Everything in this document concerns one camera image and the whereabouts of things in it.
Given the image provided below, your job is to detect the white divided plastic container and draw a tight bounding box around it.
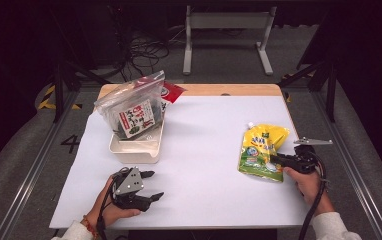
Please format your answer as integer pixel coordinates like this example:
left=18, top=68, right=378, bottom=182
left=108, top=118, right=166, bottom=165

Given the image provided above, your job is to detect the wooden table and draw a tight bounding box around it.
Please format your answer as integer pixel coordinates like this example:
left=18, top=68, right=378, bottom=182
left=93, top=83, right=305, bottom=154

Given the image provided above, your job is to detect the black metal stand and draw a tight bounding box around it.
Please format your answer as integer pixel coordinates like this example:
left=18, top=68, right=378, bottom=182
left=277, top=57, right=341, bottom=124
left=50, top=59, right=112, bottom=124

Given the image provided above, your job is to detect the yellow black hazard tape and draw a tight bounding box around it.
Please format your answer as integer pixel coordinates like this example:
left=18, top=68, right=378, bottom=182
left=37, top=84, right=83, bottom=111

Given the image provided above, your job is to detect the tangle of black floor cables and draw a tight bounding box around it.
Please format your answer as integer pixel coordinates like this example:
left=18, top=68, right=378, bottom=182
left=122, top=31, right=173, bottom=84

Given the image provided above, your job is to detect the grey metal stand frame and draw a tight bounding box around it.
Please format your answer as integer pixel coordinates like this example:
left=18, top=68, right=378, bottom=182
left=182, top=4, right=278, bottom=76

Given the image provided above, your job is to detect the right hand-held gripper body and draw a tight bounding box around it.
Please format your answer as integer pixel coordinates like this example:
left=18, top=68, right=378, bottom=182
left=292, top=137, right=334, bottom=175

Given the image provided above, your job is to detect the white table sheet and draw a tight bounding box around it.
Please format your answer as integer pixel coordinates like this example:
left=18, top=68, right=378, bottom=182
left=48, top=95, right=311, bottom=231

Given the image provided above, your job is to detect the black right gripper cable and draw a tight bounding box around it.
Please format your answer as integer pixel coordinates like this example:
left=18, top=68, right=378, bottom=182
left=298, top=148, right=329, bottom=240

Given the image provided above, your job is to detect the clear bag of dried seaweed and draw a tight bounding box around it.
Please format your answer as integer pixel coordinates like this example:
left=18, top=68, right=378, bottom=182
left=93, top=69, right=167, bottom=141

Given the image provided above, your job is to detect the yellow spouted sauce pouch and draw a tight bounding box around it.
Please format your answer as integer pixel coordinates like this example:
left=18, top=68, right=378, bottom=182
left=237, top=121, right=291, bottom=183

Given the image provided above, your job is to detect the aluminium floor rail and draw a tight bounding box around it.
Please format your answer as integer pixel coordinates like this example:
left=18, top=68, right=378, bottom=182
left=312, top=89, right=382, bottom=240
left=0, top=89, right=80, bottom=240

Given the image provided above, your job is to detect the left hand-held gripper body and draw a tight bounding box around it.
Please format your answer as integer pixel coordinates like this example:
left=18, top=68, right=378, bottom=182
left=111, top=166, right=153, bottom=213

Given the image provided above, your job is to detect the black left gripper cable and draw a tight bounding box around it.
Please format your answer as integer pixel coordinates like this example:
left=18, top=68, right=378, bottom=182
left=95, top=167, right=129, bottom=240

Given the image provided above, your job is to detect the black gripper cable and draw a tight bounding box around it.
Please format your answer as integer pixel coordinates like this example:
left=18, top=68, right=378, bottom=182
left=95, top=167, right=129, bottom=240
left=298, top=148, right=329, bottom=240

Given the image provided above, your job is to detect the red seasoning packet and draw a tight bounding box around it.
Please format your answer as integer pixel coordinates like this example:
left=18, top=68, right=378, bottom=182
left=160, top=80, right=187, bottom=110

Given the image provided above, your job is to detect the person's left hand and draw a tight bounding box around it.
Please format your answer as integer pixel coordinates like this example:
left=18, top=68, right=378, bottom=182
left=84, top=174, right=143, bottom=230

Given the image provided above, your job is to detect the red bead bracelet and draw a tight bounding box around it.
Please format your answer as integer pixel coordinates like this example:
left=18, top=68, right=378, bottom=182
left=80, top=214, right=99, bottom=240

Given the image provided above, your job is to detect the person's right hand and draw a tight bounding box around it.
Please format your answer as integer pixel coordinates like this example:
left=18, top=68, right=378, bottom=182
left=282, top=166, right=329, bottom=206

